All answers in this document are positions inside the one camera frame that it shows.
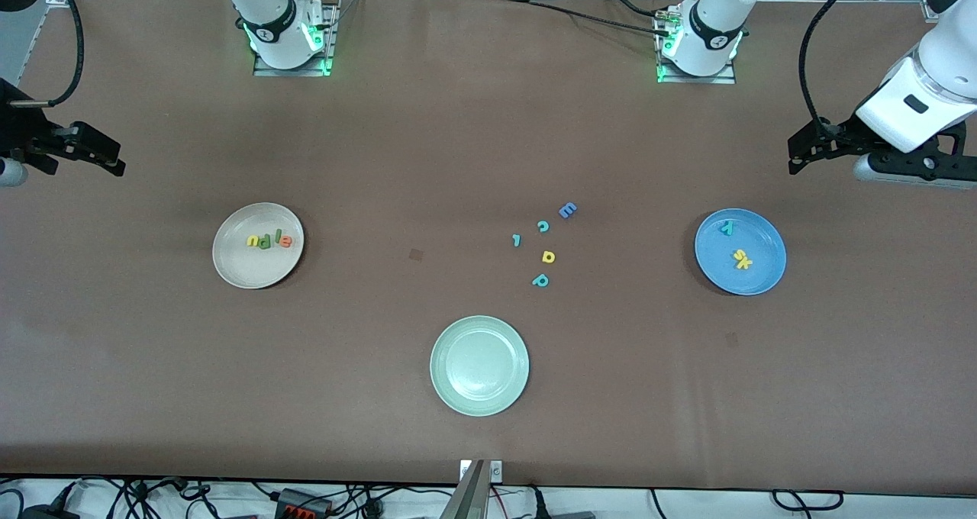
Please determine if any black plug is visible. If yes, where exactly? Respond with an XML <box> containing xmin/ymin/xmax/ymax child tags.
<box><xmin>527</xmin><ymin>488</ymin><xmax>596</xmax><ymax>519</ymax></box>

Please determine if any black cable loop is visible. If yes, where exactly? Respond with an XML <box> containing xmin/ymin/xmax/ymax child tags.
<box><xmin>771</xmin><ymin>488</ymin><xmax>845</xmax><ymax>512</ymax></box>

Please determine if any short black curved cable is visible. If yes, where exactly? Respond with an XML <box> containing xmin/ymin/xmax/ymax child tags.
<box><xmin>599</xmin><ymin>0</ymin><xmax>665</xmax><ymax>20</ymax></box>

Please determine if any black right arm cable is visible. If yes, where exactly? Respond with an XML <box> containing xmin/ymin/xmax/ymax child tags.
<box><xmin>9</xmin><ymin>0</ymin><xmax>84</xmax><ymax>109</ymax></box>

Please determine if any long black table cable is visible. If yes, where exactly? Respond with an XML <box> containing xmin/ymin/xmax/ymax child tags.
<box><xmin>505</xmin><ymin>0</ymin><xmax>671</xmax><ymax>36</ymax></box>

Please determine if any black red power strip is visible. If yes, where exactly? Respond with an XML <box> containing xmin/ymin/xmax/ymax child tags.
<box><xmin>273</xmin><ymin>488</ymin><xmax>334</xmax><ymax>517</ymax></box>

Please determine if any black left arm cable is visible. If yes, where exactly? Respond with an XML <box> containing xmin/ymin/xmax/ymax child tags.
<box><xmin>798</xmin><ymin>0</ymin><xmax>872</xmax><ymax>127</ymax></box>

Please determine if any blue round plate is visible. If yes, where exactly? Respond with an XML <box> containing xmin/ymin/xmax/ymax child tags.
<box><xmin>694</xmin><ymin>208</ymin><xmax>788</xmax><ymax>297</ymax></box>

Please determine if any pale green round plate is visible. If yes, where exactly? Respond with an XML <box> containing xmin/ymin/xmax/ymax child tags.
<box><xmin>430</xmin><ymin>315</ymin><xmax>530</xmax><ymax>417</ymax></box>

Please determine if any beige round plate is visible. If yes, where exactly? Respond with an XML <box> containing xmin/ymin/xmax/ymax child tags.
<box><xmin>212</xmin><ymin>202</ymin><xmax>305</xmax><ymax>290</ymax></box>

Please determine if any grey metal mount bar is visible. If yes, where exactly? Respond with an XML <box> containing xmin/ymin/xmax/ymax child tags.
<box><xmin>439</xmin><ymin>459</ymin><xmax>489</xmax><ymax>519</ymax></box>

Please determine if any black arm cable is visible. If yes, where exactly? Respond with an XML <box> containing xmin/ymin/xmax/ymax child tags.
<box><xmin>9</xmin><ymin>0</ymin><xmax>84</xmax><ymax>109</ymax></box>
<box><xmin>798</xmin><ymin>0</ymin><xmax>872</xmax><ymax>127</ymax></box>

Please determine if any brown table cover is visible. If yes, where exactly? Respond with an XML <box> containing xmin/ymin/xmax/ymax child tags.
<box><xmin>0</xmin><ymin>0</ymin><xmax>977</xmax><ymax>497</ymax></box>

